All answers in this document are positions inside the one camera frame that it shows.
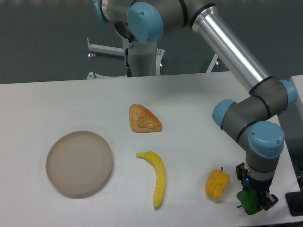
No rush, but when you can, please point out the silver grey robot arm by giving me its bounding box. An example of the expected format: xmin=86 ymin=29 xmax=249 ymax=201
xmin=92 ymin=0 xmax=297 ymax=215

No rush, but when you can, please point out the black device at edge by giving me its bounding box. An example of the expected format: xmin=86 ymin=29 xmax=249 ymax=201
xmin=285 ymin=192 xmax=303 ymax=217

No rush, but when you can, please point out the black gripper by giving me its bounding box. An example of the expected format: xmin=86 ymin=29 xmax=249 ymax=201
xmin=236 ymin=163 xmax=278 ymax=211

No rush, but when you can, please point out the green bell pepper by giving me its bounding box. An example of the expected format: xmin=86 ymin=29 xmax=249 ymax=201
xmin=236 ymin=189 xmax=260 ymax=215

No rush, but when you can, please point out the yellow bell pepper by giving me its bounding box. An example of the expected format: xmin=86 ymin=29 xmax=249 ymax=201
xmin=205 ymin=168 xmax=230 ymax=199

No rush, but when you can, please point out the beige round plate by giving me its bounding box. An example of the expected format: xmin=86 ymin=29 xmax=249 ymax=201
xmin=45 ymin=131 xmax=113 ymax=199

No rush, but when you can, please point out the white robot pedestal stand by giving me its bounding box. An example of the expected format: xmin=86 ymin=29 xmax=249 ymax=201
xmin=86 ymin=22 xmax=221 ymax=80

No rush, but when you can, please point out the yellow banana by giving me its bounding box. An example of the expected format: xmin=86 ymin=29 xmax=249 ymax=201
xmin=136 ymin=151 xmax=166 ymax=210

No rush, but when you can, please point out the orange pastry bread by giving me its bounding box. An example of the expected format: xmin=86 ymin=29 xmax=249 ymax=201
xmin=129 ymin=104 xmax=162 ymax=133

